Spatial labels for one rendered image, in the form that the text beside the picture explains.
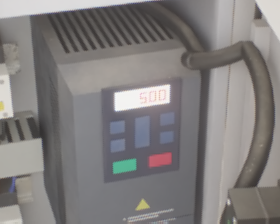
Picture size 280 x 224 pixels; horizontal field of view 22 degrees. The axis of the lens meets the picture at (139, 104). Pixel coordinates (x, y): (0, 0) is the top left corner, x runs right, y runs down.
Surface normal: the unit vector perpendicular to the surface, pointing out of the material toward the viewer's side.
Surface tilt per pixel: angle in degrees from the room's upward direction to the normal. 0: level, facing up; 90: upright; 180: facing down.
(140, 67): 25
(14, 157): 90
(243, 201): 0
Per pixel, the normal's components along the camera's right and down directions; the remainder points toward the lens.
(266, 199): 0.00, -0.86
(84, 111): 0.30, 0.48
